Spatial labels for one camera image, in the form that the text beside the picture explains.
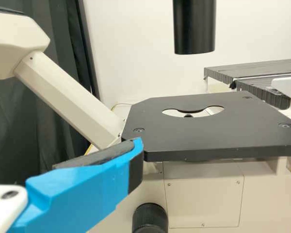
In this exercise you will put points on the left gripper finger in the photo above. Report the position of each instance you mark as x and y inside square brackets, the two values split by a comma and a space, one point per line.
[82, 187]

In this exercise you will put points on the cream microscope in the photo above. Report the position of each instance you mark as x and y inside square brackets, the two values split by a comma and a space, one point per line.
[208, 136]

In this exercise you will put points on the black platform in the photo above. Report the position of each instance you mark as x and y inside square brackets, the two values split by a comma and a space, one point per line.
[257, 93]
[245, 70]

